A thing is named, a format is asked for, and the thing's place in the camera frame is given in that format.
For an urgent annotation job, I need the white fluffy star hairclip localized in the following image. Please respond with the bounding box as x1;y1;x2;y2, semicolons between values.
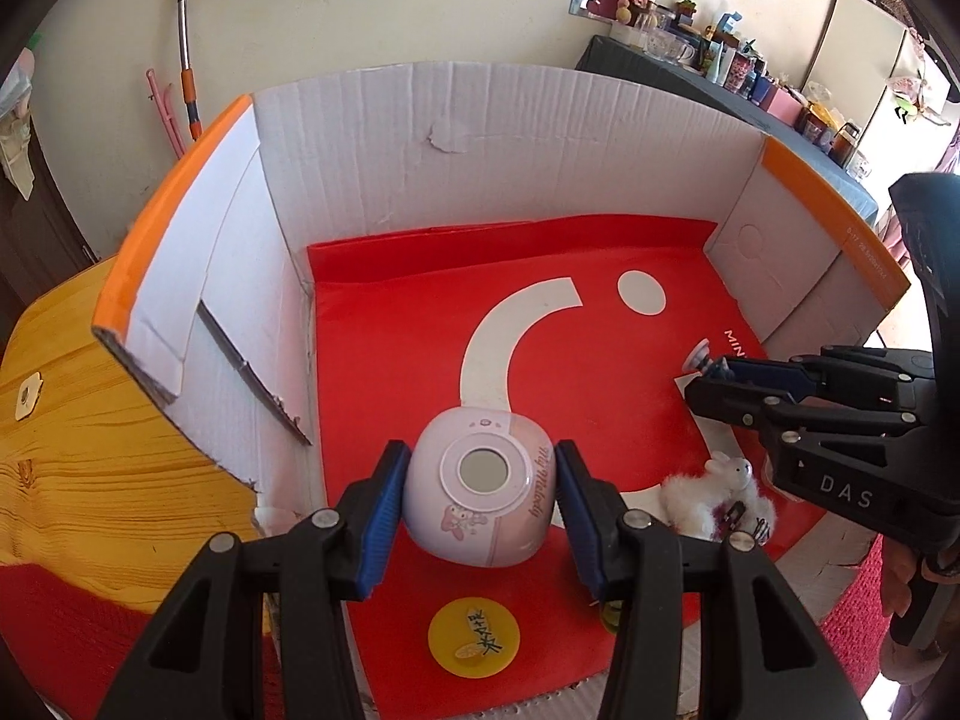
659;450;776;546

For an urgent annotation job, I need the blue covered side table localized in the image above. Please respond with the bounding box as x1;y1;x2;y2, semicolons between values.
576;36;878;226

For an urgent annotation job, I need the dark wooden door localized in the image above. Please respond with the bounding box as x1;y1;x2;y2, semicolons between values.
2;135;99;344

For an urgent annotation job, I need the red knitted table mat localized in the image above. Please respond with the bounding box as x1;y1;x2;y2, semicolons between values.
2;546;889;718

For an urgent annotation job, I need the pink storage box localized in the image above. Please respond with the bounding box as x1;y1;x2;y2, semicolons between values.
760;85;807;127

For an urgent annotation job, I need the orange silver mop handle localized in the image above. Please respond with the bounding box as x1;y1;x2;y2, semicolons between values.
176;0;203;142

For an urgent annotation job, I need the orange white cardboard box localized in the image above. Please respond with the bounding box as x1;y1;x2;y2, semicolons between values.
91;60;913;720

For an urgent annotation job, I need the white wardrobe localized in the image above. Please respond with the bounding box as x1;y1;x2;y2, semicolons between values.
802;0;958;205

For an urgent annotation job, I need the black mouse figurine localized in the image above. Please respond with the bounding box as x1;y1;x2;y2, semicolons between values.
682;338;734;380

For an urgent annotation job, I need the pink My Melody case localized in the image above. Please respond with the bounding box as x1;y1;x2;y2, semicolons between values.
402;406;556;567

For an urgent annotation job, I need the small beige tag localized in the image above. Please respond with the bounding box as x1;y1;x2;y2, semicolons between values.
14;372;44;421

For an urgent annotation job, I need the pink hanger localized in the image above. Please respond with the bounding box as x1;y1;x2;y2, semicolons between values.
145;68;185;161

